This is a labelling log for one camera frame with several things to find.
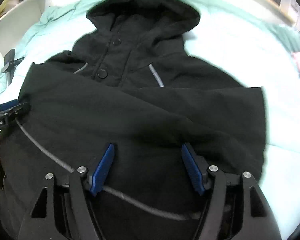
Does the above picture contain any black hooded jacket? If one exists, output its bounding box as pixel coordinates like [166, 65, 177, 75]
[0, 0, 266, 239]

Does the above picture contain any light green quilted bedspread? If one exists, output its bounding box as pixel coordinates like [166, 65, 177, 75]
[0, 0, 300, 239]

